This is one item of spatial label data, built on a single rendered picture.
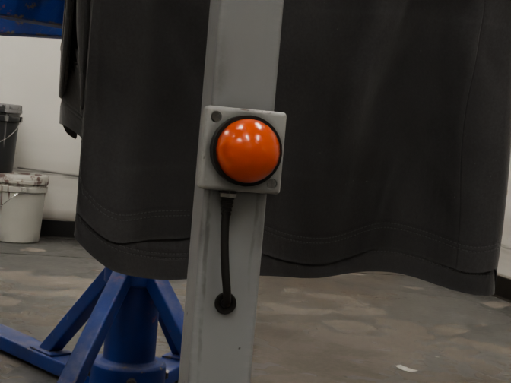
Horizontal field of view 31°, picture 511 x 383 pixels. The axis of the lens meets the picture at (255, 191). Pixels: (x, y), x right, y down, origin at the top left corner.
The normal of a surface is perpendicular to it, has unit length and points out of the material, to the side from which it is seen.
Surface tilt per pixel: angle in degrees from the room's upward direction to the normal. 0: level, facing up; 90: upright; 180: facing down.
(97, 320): 43
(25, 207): 93
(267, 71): 90
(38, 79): 90
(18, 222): 93
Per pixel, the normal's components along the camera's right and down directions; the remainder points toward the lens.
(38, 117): 0.22, 0.07
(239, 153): -0.29, 0.19
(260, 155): 0.36, 0.25
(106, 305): -0.14, -0.72
